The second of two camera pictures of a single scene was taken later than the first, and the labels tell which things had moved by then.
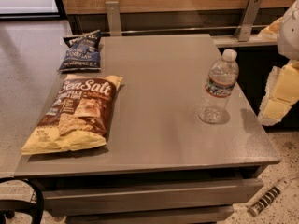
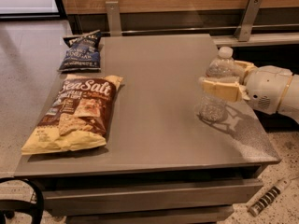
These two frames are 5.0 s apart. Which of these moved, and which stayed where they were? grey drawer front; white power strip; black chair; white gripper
Moved: white gripper
Stayed: black chair; grey drawer front; white power strip
